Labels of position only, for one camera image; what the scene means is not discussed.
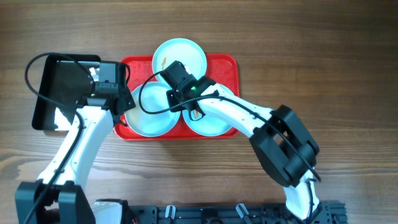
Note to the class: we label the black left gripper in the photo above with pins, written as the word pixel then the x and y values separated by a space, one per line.
pixel 130 104

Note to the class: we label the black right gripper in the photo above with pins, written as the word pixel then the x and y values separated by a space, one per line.
pixel 171 95

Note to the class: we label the white plate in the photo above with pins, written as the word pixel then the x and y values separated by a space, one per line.
pixel 205 125
pixel 153 98
pixel 183 50

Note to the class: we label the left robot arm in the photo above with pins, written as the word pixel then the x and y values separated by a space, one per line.
pixel 57 196

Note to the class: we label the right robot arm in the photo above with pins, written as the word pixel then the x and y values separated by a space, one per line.
pixel 284 147

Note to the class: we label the red serving tray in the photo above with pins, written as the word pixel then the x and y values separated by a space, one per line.
pixel 222 68

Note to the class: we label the black water tray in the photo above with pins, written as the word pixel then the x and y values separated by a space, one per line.
pixel 65 82

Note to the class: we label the white plate top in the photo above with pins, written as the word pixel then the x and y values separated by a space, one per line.
pixel 183 50

